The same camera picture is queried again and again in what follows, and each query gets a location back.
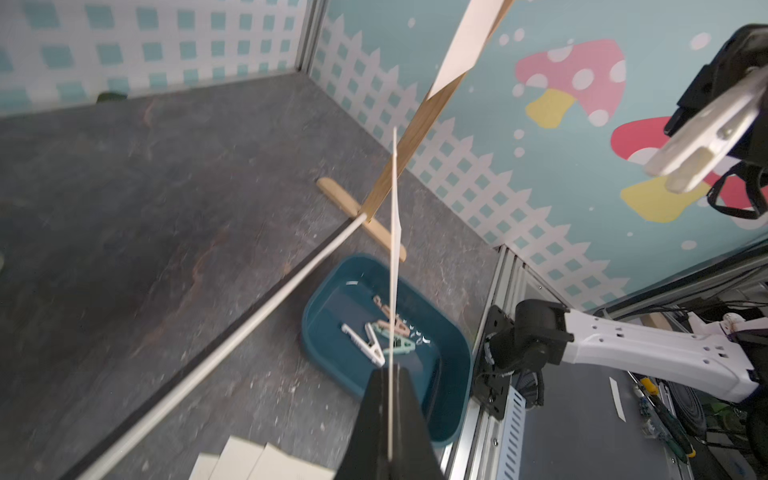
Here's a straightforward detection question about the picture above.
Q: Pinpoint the green clothespin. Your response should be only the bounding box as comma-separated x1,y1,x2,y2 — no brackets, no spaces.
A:
370,321,416,355

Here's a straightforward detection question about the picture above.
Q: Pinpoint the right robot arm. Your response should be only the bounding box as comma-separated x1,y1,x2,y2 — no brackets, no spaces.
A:
472,24,767,417

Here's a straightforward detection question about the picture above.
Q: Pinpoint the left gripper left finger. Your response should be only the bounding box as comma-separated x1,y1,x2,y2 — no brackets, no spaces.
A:
335,369,389,480

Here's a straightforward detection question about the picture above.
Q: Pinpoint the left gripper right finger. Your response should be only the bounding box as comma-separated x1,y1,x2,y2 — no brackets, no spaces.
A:
392,365,444,479

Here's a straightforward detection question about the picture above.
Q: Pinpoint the white clothespin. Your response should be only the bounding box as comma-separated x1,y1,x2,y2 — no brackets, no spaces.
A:
341,323,386,368
645,67,767,194

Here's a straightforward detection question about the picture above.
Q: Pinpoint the wooden string rack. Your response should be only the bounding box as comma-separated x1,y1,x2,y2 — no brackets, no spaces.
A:
74,0,517,480

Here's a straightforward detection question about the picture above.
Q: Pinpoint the pink clothespin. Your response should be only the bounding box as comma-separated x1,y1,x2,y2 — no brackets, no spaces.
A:
373,296,411,338

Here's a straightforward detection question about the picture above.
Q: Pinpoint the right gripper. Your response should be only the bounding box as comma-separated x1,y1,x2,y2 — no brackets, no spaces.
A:
664,24,767,219

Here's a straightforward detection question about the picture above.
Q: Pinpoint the white postcard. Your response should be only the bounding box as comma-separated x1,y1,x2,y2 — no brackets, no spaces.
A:
247,444,315,480
387,127,402,465
189,436,264,480
284,456,336,480
427,0,504,99

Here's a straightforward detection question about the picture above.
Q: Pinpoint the teal plastic tray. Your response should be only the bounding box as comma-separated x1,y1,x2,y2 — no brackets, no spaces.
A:
302,254,472,448

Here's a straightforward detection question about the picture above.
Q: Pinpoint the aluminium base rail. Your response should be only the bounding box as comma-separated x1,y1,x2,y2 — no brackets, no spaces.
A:
441,246,528,479

